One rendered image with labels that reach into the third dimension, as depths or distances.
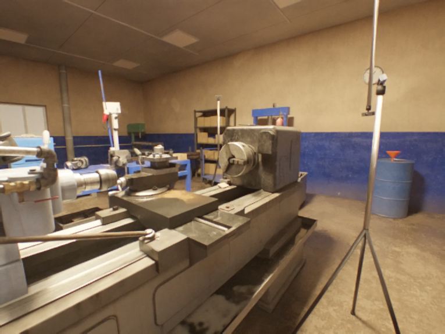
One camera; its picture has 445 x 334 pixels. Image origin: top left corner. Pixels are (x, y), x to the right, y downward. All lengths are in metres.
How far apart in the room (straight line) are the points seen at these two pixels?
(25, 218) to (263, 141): 1.29
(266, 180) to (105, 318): 1.23
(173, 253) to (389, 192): 3.63
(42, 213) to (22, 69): 7.54
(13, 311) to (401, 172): 4.08
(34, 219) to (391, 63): 4.90
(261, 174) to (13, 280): 1.38
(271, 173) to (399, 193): 2.82
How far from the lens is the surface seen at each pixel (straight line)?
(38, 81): 8.19
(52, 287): 0.83
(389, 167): 3.98
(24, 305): 0.80
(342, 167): 4.77
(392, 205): 4.11
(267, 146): 1.50
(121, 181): 1.23
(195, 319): 1.20
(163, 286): 0.92
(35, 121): 8.31
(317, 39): 5.24
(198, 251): 0.83
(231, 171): 1.50
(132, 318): 0.91
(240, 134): 1.68
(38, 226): 0.77
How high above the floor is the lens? 1.26
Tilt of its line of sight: 9 degrees down
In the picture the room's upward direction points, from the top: straight up
